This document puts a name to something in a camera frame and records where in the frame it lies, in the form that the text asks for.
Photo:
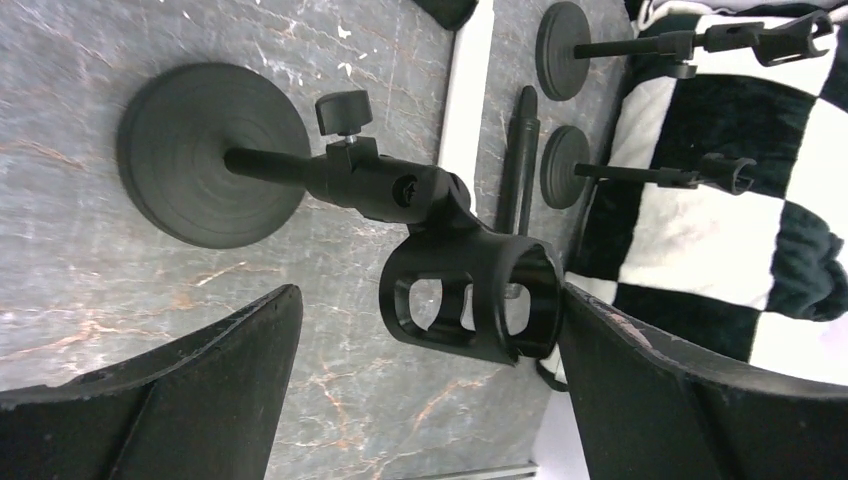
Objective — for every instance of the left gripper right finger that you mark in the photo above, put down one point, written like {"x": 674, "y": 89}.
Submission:
{"x": 650, "y": 405}

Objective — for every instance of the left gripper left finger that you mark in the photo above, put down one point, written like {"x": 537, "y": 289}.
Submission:
{"x": 203, "y": 406}

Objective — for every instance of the black mic stand front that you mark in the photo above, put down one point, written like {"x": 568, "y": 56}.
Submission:
{"x": 217, "y": 156}

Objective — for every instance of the black mic stand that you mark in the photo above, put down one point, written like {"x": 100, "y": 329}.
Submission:
{"x": 564, "y": 48}
{"x": 217, "y": 156}
{"x": 565, "y": 171}

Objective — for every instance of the black mic stand right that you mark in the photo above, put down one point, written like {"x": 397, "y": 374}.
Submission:
{"x": 565, "y": 171}

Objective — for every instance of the black mic stand back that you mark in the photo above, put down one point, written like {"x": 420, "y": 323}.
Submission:
{"x": 564, "y": 48}

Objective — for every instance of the checkered black white bag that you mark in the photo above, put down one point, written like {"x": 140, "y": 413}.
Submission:
{"x": 721, "y": 214}

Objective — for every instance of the black microphone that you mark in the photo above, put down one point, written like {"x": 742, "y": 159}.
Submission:
{"x": 516, "y": 187}

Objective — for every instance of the white microphone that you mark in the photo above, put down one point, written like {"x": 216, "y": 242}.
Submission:
{"x": 461, "y": 125}

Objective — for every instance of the striped black white cloth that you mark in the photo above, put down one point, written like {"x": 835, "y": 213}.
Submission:
{"x": 451, "y": 15}

